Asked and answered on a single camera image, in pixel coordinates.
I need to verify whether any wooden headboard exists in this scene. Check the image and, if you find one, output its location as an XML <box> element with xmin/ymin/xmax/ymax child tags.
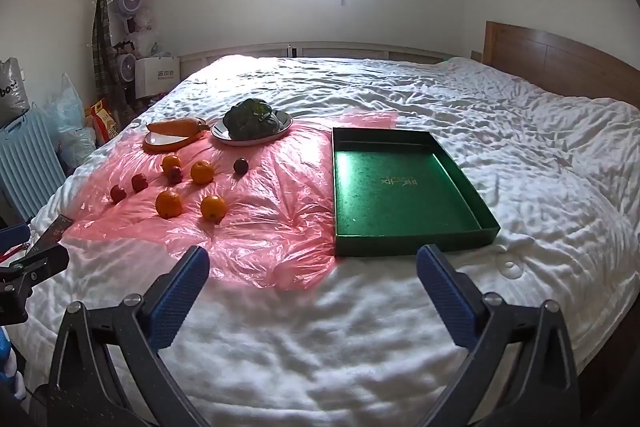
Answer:
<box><xmin>482</xmin><ymin>21</ymin><xmax>640</xmax><ymax>110</ymax></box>

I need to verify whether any white panel board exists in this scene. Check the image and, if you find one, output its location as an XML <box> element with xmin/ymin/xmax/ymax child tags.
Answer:
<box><xmin>179</xmin><ymin>41</ymin><xmax>458</xmax><ymax>80</ymax></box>

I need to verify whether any small white fan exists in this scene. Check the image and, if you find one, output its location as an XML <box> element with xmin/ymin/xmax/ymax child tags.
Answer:
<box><xmin>112</xmin><ymin>0</ymin><xmax>151</xmax><ymax>18</ymax></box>
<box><xmin>114</xmin><ymin>52</ymin><xmax>138</xmax><ymax>84</ymax></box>

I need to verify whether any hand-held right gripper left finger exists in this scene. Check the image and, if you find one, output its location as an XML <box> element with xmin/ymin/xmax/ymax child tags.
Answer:
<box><xmin>47</xmin><ymin>245</ymin><xmax>211</xmax><ymax>427</ymax></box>

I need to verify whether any dark green leafy vegetable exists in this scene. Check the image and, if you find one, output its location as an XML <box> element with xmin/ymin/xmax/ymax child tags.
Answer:
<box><xmin>222</xmin><ymin>98</ymin><xmax>281</xmax><ymax>140</ymax></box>

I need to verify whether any carrot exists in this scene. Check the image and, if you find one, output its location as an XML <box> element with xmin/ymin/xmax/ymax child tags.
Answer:
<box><xmin>146</xmin><ymin>117</ymin><xmax>211</xmax><ymax>136</ymax></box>

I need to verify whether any plaid scarf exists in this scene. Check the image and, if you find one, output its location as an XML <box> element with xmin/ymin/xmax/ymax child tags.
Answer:
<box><xmin>91</xmin><ymin>0</ymin><xmax>127</xmax><ymax>110</ymax></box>

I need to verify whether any red and yellow box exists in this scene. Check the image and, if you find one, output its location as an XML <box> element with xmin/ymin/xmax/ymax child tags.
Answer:
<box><xmin>85</xmin><ymin>99</ymin><xmax>121</xmax><ymax>145</ymax></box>

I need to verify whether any pink plastic sheet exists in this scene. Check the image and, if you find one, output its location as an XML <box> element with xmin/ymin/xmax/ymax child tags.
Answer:
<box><xmin>65</xmin><ymin>109</ymin><xmax>398</xmax><ymax>292</ymax></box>

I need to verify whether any person's left forearm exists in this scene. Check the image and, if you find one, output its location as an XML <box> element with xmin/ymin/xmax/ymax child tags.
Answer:
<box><xmin>0</xmin><ymin>326</ymin><xmax>22</xmax><ymax>400</ymax></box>

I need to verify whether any orange oval plate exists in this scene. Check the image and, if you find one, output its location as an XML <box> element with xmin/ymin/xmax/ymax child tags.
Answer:
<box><xmin>142</xmin><ymin>129</ymin><xmax>207</xmax><ymax>154</ymax></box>

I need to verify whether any grey plastic bag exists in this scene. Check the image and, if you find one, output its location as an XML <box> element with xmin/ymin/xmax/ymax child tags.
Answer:
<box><xmin>0</xmin><ymin>57</ymin><xmax>31</xmax><ymax>128</ymax></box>

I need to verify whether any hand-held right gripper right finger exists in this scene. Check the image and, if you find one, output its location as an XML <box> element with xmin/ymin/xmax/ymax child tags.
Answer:
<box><xmin>416</xmin><ymin>244</ymin><xmax>583</xmax><ymax>427</ymax></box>

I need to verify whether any bed with white quilt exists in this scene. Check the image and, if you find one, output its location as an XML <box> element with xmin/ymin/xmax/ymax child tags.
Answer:
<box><xmin>10</xmin><ymin>54</ymin><xmax>640</xmax><ymax>427</ymax></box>

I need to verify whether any light blue plastic bag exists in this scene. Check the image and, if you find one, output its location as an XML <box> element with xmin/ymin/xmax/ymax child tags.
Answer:
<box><xmin>45</xmin><ymin>73</ymin><xmax>98</xmax><ymax>168</ymax></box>

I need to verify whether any white round plate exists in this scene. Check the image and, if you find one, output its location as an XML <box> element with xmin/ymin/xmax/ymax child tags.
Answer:
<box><xmin>210</xmin><ymin>111</ymin><xmax>294</xmax><ymax>148</ymax></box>

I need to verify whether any large orange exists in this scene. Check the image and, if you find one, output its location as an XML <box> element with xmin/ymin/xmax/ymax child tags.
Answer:
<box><xmin>155</xmin><ymin>190</ymin><xmax>184</xmax><ymax>220</ymax></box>
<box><xmin>190</xmin><ymin>160</ymin><xmax>215</xmax><ymax>186</ymax></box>

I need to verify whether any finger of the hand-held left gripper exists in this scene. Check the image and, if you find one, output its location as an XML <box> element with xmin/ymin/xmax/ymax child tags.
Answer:
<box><xmin>0</xmin><ymin>223</ymin><xmax>32</xmax><ymax>254</ymax></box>
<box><xmin>0</xmin><ymin>246</ymin><xmax>71</xmax><ymax>289</ymax></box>

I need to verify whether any green shallow box tray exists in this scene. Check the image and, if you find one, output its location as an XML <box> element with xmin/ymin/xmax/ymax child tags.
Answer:
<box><xmin>332</xmin><ymin>127</ymin><xmax>501</xmax><ymax>258</ymax></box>

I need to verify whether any white cardboard box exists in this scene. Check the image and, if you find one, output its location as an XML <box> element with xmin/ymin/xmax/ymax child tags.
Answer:
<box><xmin>135</xmin><ymin>54</ymin><xmax>182</xmax><ymax>100</ymax></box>

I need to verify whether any light blue ribbed suitcase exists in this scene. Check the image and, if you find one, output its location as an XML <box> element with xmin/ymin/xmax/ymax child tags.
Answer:
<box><xmin>0</xmin><ymin>104</ymin><xmax>67</xmax><ymax>222</ymax></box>

